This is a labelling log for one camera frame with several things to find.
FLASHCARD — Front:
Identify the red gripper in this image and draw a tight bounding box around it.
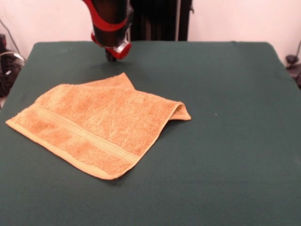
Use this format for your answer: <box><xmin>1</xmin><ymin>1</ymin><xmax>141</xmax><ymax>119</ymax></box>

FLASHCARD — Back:
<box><xmin>90</xmin><ymin>32</ymin><xmax>132</xmax><ymax>62</ymax></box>

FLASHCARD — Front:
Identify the orange terry towel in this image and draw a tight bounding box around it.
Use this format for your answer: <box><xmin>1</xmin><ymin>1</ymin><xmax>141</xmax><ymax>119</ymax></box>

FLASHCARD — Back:
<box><xmin>5</xmin><ymin>72</ymin><xmax>192</xmax><ymax>181</ymax></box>

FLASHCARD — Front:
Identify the dark green table cloth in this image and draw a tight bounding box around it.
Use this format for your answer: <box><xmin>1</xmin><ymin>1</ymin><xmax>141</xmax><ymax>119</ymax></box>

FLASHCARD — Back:
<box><xmin>0</xmin><ymin>41</ymin><xmax>301</xmax><ymax>226</ymax></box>

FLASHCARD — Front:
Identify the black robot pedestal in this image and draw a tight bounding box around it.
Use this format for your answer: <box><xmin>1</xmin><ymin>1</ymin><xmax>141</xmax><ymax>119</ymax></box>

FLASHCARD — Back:
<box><xmin>130</xmin><ymin>0</ymin><xmax>196</xmax><ymax>42</ymax></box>

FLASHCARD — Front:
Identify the black equipment with cables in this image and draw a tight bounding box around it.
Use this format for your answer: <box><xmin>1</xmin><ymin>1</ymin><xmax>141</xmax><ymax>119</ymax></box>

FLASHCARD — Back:
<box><xmin>0</xmin><ymin>34</ymin><xmax>25</xmax><ymax>97</ymax></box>

